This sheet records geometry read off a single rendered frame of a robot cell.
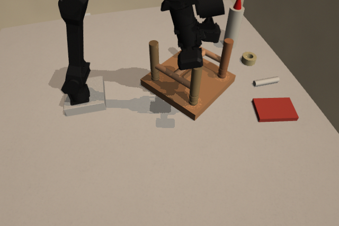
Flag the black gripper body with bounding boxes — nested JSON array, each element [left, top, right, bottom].
[[174, 17, 203, 70]]

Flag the flat red rectangular block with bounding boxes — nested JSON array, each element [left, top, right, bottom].
[[252, 97, 299, 122]]

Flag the brown wooden stool legs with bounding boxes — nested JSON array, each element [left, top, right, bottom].
[[149, 38, 234, 105]]

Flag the brown wooden stool seat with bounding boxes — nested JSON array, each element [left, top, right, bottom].
[[140, 50, 236, 121]]

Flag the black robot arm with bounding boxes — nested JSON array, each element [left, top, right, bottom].
[[58, 0, 225, 105]]

